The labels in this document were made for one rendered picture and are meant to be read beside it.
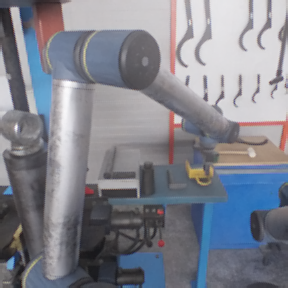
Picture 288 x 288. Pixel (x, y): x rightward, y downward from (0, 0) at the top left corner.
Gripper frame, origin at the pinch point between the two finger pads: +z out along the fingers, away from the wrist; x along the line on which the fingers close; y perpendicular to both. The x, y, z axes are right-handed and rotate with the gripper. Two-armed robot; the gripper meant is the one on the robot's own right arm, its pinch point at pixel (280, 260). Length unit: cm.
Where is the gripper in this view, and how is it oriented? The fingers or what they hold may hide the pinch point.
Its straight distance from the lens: 143.3
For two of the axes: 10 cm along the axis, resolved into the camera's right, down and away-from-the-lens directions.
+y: -0.2, 4.0, -9.1
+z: 0.2, 9.1, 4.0
